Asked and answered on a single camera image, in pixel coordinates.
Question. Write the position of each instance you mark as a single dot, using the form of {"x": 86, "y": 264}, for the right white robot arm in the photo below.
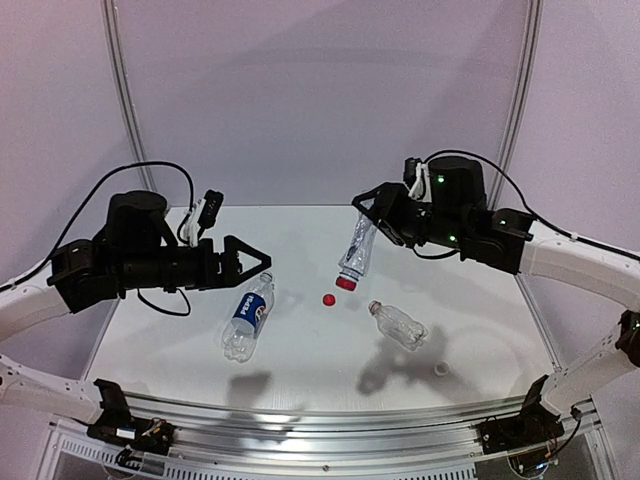
{"x": 515, "y": 242}

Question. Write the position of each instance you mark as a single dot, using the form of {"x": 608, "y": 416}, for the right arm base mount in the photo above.
{"x": 532, "y": 425}

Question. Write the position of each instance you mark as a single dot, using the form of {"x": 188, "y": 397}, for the aluminium frame post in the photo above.
{"x": 511, "y": 43}
{"x": 114, "y": 43}

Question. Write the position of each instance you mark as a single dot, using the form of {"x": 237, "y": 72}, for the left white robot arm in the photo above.
{"x": 85, "y": 273}

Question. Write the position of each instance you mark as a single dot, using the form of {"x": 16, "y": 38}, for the right aluminium frame post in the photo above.
{"x": 511, "y": 43}

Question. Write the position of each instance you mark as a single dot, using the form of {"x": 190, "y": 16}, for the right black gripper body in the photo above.
{"x": 396, "y": 215}

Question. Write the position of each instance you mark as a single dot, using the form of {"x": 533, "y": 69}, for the left aluminium frame post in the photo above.
{"x": 114, "y": 43}

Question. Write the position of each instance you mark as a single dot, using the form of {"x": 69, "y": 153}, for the Pepsi label plastic bottle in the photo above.
{"x": 240, "y": 336}

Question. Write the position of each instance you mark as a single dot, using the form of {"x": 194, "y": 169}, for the crushed bottle red cap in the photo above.
{"x": 355, "y": 263}

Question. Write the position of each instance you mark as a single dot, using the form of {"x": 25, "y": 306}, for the white bottle cap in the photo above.
{"x": 441, "y": 369}

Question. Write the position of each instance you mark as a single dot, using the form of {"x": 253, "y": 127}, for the clear bottle red cap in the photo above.
{"x": 398, "y": 326}

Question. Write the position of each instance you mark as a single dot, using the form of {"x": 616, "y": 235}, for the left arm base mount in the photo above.
{"x": 118, "y": 427}

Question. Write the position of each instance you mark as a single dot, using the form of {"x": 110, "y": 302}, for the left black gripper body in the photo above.
{"x": 220, "y": 265}

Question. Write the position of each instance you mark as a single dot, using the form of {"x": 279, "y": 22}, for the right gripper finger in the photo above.
{"x": 391, "y": 232}
{"x": 377, "y": 203}

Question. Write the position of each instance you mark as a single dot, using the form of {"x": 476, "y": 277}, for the front aluminium rail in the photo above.
{"x": 209, "y": 442}

